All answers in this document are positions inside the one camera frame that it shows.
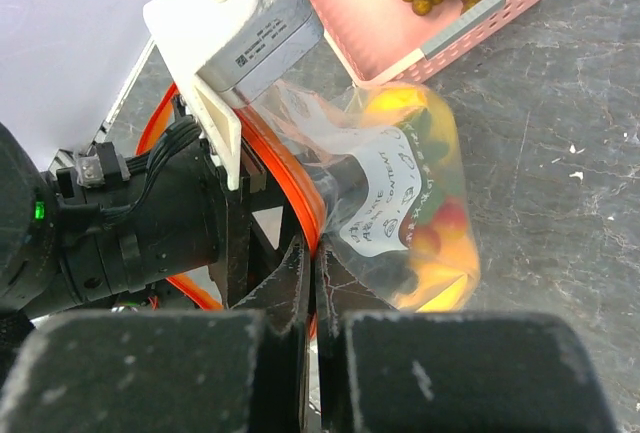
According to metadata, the clear zip top bag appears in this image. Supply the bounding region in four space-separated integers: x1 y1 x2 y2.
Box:
135 80 484 344

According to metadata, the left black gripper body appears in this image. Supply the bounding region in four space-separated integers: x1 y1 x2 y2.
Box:
94 117 311 304

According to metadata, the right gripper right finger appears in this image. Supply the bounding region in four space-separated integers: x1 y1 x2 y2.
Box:
314 242 393 432

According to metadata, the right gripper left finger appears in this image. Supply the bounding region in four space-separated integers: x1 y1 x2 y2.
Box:
236 235 311 432

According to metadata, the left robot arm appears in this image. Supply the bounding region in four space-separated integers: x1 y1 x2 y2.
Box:
1 116 286 373

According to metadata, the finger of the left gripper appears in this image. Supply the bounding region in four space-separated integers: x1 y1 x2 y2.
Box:
309 155 369 213

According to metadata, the yellow orange peach toy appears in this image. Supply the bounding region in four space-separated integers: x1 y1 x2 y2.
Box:
392 234 481 312

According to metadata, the pink plastic basket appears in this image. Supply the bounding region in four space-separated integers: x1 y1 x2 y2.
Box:
310 0 540 87

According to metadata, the small red fruits toy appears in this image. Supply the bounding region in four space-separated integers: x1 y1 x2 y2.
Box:
403 119 469 256

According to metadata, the yellow lemon toy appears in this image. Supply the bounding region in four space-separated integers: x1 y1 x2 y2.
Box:
360 84 459 157

